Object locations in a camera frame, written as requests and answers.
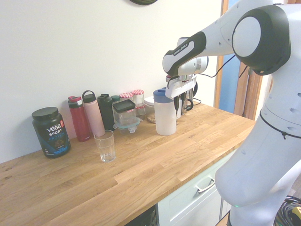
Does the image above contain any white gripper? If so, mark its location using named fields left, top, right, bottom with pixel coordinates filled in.
left=165, top=74, right=198, bottom=112

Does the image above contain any white pitcher with blue lid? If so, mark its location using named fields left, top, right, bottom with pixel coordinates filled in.
left=153, top=87, right=183, bottom=136

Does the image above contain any pink water bottle black cap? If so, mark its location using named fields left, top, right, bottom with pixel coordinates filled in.
left=82, top=90, right=106, bottom=137

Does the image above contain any red water bottle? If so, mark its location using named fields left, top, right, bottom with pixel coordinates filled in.
left=68, top=95, right=91, bottom=142

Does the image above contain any clear canister with white lid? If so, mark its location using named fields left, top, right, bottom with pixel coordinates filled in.
left=143, top=96, right=158, bottom=124

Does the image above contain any jar with red checked lid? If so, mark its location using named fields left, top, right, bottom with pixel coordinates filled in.
left=131, top=89, right=145, bottom=108
left=135, top=105, right=147, bottom=120
left=119, top=92, right=134, bottom=103

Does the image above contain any clear square container black lid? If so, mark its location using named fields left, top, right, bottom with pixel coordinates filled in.
left=112, top=99, right=137, bottom=127

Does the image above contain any glass food container blue lid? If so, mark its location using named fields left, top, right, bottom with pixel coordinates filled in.
left=112, top=117, right=143, bottom=135

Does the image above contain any black shaker bottle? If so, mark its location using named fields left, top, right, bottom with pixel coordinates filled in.
left=97, top=94, right=116, bottom=132

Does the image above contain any clear faceted drinking glass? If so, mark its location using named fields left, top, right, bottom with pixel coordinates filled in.
left=94, top=129, right=115, bottom=163

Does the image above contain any white cabinet drawer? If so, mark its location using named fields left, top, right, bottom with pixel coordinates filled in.
left=157, top=148, right=238, bottom=226

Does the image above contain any black Vega protein tub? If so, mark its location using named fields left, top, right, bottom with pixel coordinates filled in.
left=32, top=107, right=71, bottom=159

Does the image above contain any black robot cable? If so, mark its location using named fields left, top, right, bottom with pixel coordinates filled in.
left=199, top=54, right=236, bottom=79

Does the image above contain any wooden door frame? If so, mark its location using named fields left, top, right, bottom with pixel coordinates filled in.
left=213, top=0, right=264, bottom=121

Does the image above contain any silver drawer handle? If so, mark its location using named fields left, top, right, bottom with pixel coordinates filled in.
left=195, top=178, right=215, bottom=194

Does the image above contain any black round wall clock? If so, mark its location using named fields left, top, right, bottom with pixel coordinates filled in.
left=128, top=0, right=158, bottom=6

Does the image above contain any coiled black cable bundle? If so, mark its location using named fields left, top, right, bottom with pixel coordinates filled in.
left=275, top=194, right=301, bottom=226

